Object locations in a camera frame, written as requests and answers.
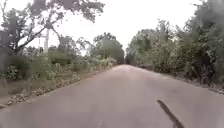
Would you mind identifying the grey asphalt road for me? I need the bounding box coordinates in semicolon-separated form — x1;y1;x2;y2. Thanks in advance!
0;64;224;128

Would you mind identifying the row of trees and bushes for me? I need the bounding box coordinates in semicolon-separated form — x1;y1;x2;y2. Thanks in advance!
124;0;224;88
0;0;126;84

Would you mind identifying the pale utility pole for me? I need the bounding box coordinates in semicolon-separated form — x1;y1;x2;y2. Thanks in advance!
43;28;50;54

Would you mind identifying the dirt verge strip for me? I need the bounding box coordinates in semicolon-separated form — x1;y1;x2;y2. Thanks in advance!
0;65;116;110

